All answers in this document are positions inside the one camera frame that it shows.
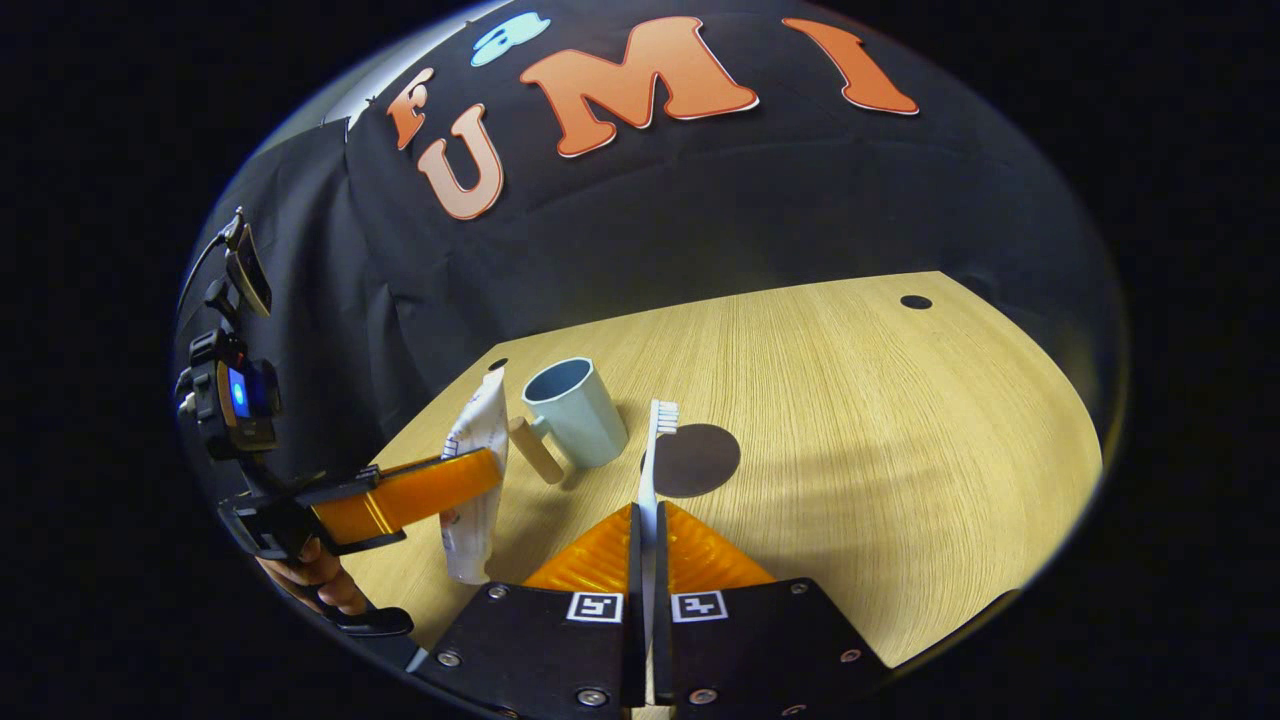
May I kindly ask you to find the blue cup with wooden handle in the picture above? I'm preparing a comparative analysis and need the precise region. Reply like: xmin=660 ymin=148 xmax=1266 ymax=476
xmin=507 ymin=357 xmax=631 ymax=487

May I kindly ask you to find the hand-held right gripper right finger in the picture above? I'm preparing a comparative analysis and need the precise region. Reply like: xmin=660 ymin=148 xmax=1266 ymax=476
xmin=655 ymin=500 xmax=891 ymax=720

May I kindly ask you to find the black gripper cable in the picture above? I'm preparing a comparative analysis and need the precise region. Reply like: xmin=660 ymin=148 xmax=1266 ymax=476
xmin=177 ymin=222 xmax=243 ymax=313

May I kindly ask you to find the round brown coaster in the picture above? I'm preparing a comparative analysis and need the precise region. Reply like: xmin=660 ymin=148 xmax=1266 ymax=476
xmin=640 ymin=423 xmax=743 ymax=499

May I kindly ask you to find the black backdrop cloth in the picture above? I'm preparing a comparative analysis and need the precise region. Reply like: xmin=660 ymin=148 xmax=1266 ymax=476
xmin=175 ymin=0 xmax=1126 ymax=501

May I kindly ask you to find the white toothpaste tube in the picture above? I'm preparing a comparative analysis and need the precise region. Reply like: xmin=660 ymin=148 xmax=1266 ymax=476
xmin=439 ymin=367 xmax=510 ymax=587

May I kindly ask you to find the white toothbrush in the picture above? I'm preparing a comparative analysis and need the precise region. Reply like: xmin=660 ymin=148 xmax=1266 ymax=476
xmin=637 ymin=399 xmax=681 ymax=707

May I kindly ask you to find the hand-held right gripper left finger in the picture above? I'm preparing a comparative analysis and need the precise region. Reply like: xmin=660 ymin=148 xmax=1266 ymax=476
xmin=415 ymin=503 xmax=647 ymax=717

